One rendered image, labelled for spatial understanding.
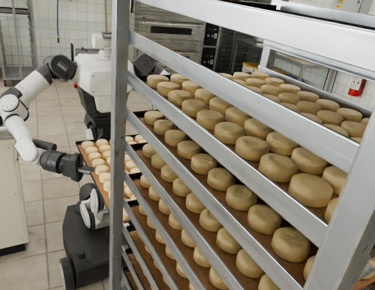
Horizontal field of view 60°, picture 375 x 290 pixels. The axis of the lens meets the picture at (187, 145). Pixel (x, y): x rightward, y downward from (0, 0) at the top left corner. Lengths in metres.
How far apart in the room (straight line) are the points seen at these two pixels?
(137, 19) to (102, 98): 3.72
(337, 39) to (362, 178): 0.12
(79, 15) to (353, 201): 6.00
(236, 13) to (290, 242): 0.30
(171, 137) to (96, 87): 0.99
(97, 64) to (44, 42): 4.60
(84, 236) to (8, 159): 0.68
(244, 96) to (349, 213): 0.19
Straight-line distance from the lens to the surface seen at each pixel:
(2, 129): 2.01
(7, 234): 2.38
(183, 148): 0.64
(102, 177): 1.27
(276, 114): 0.38
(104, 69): 1.62
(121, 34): 0.76
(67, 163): 1.37
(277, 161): 0.46
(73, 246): 2.24
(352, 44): 0.32
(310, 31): 0.35
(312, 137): 0.35
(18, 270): 2.41
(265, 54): 1.01
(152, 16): 5.38
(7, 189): 2.18
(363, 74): 0.81
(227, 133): 0.52
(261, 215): 0.50
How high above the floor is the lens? 1.71
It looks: 26 degrees down
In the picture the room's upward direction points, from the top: 7 degrees clockwise
